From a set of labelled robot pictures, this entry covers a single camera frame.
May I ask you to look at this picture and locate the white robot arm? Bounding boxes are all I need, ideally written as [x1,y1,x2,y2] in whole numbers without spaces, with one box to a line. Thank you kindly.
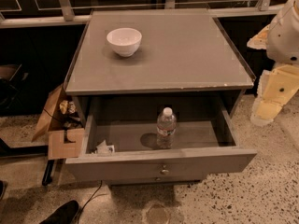
[247,0,299,126]

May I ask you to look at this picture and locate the black shoe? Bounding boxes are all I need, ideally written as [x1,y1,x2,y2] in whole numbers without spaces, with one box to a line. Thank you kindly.
[39,200,79,224]

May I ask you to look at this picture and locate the black cable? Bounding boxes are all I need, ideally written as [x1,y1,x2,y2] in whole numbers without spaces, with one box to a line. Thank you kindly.
[74,180,104,224]

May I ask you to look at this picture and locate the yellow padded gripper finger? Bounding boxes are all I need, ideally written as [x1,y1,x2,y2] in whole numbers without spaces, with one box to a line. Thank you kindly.
[250,63,299,126]
[247,25,269,49]

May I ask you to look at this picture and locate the brown cardboard box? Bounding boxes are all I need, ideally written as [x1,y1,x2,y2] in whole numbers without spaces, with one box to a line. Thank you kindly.
[32,85,84,160]

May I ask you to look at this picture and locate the open grey top drawer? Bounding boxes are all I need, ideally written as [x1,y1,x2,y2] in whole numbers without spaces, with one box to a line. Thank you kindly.
[66,94,257,185]

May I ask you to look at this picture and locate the grey wooden nightstand cabinet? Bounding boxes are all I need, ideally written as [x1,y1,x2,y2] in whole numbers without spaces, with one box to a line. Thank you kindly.
[64,8,257,187]

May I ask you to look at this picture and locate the white ceramic bowl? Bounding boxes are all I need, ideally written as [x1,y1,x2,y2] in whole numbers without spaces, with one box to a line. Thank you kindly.
[107,28,142,57]

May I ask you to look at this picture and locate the round metal drawer knob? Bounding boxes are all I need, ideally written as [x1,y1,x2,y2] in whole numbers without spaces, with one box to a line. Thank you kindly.
[160,165,169,175]

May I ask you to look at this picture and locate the black metal stand leg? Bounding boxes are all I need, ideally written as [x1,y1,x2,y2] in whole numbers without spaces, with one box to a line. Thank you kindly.
[42,160,54,186]

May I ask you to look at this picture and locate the metal window railing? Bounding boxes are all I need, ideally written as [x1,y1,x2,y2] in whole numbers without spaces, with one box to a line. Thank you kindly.
[0,0,287,28]

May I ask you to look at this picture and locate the clear plastic water bottle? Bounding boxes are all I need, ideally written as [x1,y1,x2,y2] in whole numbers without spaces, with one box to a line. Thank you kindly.
[157,107,177,148]

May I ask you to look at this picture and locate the crumpled white paper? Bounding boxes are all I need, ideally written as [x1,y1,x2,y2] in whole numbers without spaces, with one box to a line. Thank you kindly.
[94,140,115,154]

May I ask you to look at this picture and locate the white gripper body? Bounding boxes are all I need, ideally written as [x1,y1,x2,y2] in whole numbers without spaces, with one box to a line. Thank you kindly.
[266,3,299,64]

